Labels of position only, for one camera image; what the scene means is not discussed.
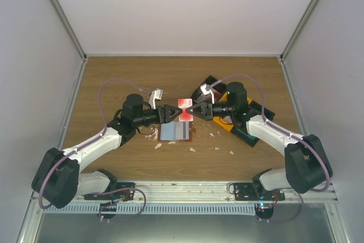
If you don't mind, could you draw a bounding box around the orange card bin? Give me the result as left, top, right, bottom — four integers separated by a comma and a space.
213, 94, 253, 133

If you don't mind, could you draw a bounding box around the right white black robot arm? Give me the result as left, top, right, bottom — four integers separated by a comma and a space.
187, 82, 333, 200

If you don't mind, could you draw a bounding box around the grey slotted cable duct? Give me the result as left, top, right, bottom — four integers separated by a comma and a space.
45, 203, 255, 216

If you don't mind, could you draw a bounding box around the red white credit card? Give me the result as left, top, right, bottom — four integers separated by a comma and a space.
177, 98, 193, 122

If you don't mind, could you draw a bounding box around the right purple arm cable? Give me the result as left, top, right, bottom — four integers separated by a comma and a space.
209, 73, 333, 192

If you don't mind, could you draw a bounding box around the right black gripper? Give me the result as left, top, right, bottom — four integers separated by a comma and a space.
186, 99, 235, 121

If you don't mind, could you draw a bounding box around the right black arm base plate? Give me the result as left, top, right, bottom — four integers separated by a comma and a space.
227, 182, 286, 221

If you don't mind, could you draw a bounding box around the aluminium mounting rail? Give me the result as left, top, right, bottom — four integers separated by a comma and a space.
31, 179, 339, 204

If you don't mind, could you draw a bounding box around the teal card stack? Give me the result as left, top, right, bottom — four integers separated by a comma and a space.
232, 127, 255, 142

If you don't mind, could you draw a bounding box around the red white card stack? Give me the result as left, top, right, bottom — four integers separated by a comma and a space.
210, 89, 222, 103

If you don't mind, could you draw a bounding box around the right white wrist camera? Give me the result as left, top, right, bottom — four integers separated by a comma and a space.
200, 83, 214, 104

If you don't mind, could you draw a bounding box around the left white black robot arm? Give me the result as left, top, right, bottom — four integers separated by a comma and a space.
31, 94, 183, 209

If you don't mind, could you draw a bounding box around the brown leather card holder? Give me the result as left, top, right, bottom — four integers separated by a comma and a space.
158, 122, 196, 142

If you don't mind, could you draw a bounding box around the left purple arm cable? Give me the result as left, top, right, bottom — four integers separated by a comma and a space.
38, 77, 153, 209

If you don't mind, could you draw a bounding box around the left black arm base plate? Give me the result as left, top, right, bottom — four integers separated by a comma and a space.
82, 182, 136, 221

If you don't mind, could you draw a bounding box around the black three-slot card tray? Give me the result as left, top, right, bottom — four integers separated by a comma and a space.
192, 75, 275, 147

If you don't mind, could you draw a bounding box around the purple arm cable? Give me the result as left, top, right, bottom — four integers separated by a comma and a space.
38, 77, 153, 209
209, 73, 333, 192

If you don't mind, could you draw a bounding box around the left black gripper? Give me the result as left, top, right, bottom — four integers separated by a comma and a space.
134, 104, 183, 127

